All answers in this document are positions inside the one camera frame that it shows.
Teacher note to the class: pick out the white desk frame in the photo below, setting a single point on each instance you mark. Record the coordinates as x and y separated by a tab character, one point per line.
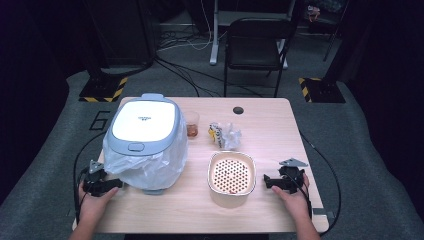
214	46

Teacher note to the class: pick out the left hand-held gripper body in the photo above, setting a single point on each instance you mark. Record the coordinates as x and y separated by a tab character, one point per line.
93	178

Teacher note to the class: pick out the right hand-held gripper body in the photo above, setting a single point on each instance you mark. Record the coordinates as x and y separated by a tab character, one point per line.
292	176

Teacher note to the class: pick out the yellow striped crumpled wrapper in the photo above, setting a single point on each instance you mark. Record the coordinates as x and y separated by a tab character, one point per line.
215	133

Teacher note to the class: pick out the sliced red dates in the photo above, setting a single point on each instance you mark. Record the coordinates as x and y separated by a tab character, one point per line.
192	130

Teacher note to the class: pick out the person's left hand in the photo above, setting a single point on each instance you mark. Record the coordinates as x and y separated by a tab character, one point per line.
93	206

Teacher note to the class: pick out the cream perforated strainer basin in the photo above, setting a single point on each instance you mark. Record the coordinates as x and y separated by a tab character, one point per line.
231	175

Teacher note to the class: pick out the black striped stand base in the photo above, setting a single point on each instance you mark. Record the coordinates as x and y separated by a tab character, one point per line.
101	90
325	90

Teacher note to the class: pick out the clear plastic cup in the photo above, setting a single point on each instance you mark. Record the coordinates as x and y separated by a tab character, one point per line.
191	117

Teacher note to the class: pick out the white plastic trash bag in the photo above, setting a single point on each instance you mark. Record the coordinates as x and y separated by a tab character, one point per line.
156	166

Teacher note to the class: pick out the white crumpled paper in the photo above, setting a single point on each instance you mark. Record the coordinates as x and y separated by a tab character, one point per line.
231	136

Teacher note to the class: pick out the person's right hand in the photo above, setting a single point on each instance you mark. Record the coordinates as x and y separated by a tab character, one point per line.
295	203

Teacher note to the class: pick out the black folding chair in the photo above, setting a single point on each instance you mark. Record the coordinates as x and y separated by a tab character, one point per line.
255	50

